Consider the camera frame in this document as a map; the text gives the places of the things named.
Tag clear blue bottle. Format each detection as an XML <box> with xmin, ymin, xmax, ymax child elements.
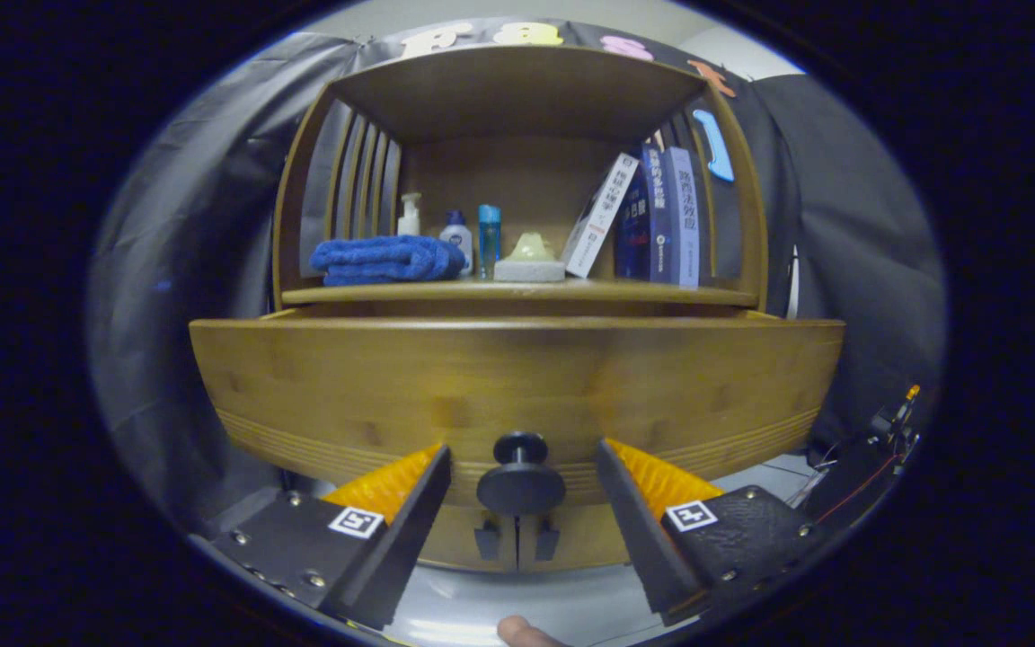
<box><xmin>478</xmin><ymin>204</ymin><xmax>502</xmax><ymax>280</ymax></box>

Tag folded blue towel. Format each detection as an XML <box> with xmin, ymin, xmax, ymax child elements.
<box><xmin>309</xmin><ymin>235</ymin><xmax>467</xmax><ymax>287</ymax></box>

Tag wooden countertop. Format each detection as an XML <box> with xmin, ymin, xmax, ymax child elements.
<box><xmin>280</xmin><ymin>277</ymin><xmax>759</xmax><ymax>308</ymax></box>

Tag wooden cabinet door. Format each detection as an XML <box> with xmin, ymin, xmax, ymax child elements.
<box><xmin>517</xmin><ymin>505</ymin><xmax>637</xmax><ymax>572</ymax></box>
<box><xmin>426</xmin><ymin>505</ymin><xmax>518</xmax><ymax>573</ymax></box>

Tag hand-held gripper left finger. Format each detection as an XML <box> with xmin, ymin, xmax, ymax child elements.
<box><xmin>190</xmin><ymin>443</ymin><xmax>454</xmax><ymax>632</ymax></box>

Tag black drawer knob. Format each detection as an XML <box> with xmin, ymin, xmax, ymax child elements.
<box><xmin>476</xmin><ymin>431</ymin><xmax>567</xmax><ymax>517</ymax></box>

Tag white bottle with blue cap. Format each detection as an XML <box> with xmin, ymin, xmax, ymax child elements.
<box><xmin>439</xmin><ymin>210</ymin><xmax>474</xmax><ymax>275</ymax></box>

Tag wooden drawer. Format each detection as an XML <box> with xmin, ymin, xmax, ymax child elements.
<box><xmin>188</xmin><ymin>308</ymin><xmax>846</xmax><ymax>509</ymax></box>

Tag white book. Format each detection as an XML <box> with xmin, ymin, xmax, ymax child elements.
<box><xmin>562</xmin><ymin>153</ymin><xmax>641</xmax><ymax>279</ymax></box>

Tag wooden cabinet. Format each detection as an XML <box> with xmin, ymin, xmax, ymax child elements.
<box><xmin>188</xmin><ymin>45</ymin><xmax>846</xmax><ymax>573</ymax></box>

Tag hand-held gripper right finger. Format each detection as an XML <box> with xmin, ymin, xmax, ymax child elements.
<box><xmin>595</xmin><ymin>438</ymin><xmax>833</xmax><ymax>627</ymax></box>

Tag black device with orange part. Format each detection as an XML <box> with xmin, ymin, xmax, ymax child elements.
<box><xmin>805</xmin><ymin>385</ymin><xmax>923</xmax><ymax>531</ymax></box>

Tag pale green ornament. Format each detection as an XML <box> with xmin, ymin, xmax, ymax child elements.
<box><xmin>492</xmin><ymin>232</ymin><xmax>567</xmax><ymax>283</ymax></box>

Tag light blue book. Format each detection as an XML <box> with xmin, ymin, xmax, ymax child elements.
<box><xmin>666</xmin><ymin>146</ymin><xmax>701</xmax><ymax>289</ymax></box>

